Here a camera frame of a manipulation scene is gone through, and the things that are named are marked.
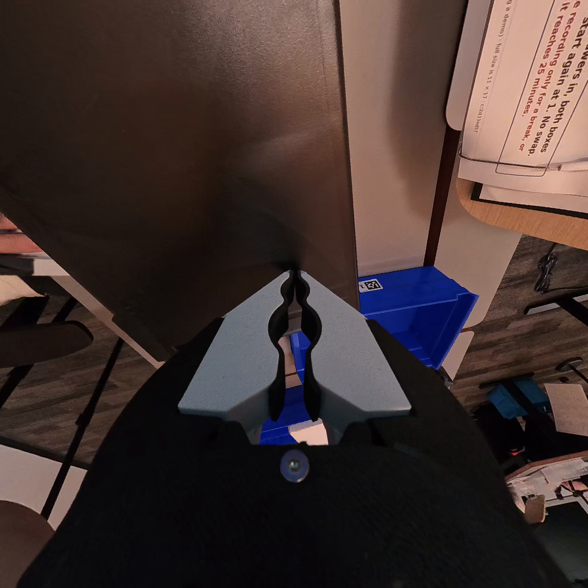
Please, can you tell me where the black coiled cable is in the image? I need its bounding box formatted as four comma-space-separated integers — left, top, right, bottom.
534, 250, 559, 295

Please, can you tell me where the thin cable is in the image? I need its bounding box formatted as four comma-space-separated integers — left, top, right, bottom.
458, 147, 588, 177

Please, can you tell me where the grey paper sheet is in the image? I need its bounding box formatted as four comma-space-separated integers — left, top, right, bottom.
544, 383, 588, 435

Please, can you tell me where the black stand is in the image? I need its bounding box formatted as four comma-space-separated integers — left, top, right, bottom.
40, 337, 126, 517

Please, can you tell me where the printed instruction sheet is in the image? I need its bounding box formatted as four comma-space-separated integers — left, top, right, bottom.
457, 0, 588, 196

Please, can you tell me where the black metal cabinet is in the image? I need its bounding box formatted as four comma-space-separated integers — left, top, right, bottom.
0, 0, 360, 368

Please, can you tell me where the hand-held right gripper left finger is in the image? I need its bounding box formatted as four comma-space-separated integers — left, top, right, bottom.
178, 271, 299, 444

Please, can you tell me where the black-bordered paper sheet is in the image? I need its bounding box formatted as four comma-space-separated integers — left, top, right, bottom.
469, 181, 588, 220

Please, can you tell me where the cluttered cardboard box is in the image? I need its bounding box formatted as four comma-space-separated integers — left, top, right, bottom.
505, 451, 588, 525

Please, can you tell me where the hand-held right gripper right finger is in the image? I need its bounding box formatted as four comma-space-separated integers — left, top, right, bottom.
298, 271, 411, 444

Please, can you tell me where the wooden desk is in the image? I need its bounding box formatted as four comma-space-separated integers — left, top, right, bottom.
455, 177, 588, 251

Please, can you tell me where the white table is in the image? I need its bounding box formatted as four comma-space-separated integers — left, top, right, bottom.
28, 261, 172, 369

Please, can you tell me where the blue plastic bin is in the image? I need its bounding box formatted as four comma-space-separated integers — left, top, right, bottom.
259, 266, 479, 446

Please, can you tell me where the white rounded board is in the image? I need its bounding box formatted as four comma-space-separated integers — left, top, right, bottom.
446, 0, 494, 131

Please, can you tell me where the white desk side panel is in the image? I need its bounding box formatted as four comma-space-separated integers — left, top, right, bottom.
434, 186, 522, 382

